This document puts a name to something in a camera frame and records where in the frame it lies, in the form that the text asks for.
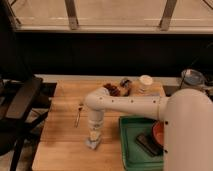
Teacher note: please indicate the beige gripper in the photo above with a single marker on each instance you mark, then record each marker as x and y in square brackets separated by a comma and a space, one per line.
[95, 135]

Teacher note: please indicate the light blue towel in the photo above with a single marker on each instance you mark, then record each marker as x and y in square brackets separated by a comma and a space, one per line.
[92, 144]

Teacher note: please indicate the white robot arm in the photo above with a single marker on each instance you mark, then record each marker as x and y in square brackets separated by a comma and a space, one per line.
[188, 123]

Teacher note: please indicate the metal fork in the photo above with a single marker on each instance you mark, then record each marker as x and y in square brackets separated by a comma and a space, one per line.
[76, 123]

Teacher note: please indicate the green plastic tray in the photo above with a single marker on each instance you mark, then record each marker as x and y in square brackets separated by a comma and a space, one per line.
[134, 157]

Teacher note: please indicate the dark grape bunch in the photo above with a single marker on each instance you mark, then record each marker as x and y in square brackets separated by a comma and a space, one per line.
[113, 90]

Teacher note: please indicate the black rectangular block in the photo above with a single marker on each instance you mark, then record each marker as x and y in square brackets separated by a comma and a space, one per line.
[148, 145]

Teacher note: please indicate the small dark metal object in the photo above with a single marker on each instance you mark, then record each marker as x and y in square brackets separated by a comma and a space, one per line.
[125, 82]

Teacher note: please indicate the red bowl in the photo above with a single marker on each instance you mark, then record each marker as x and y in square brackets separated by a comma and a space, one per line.
[158, 133]

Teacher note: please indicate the black office chair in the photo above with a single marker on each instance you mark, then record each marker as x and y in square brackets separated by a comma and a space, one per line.
[14, 128]

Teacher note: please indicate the grey bowl on stand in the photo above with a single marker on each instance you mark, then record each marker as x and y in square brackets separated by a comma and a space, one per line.
[192, 77]

